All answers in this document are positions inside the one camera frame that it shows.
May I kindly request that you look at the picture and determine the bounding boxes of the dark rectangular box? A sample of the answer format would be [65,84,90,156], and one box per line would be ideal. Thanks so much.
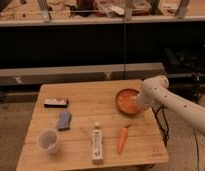
[44,98,68,108]

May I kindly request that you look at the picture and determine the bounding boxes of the clear plastic cup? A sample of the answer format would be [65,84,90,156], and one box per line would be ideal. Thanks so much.
[36,129,59,154]

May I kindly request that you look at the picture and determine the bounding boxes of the wooden folding table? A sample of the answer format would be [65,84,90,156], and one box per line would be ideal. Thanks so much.
[16,80,168,171]

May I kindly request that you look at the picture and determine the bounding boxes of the blue sponge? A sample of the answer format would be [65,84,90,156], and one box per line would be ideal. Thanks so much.
[57,112,71,131]

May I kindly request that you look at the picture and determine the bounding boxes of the long metal shelf rack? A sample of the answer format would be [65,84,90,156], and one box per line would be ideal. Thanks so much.
[0,0,205,86]

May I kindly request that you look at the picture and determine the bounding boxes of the black cable on floor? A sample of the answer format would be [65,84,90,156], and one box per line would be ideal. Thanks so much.
[151,104,202,171]

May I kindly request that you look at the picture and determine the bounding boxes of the orange toy carrot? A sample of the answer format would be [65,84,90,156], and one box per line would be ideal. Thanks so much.
[117,125,130,154]

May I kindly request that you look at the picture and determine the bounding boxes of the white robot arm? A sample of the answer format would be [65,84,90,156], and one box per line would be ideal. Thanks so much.
[136,75,205,137]

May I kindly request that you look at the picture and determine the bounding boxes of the white tube with cap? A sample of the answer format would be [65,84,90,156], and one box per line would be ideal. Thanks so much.
[92,122,103,163]

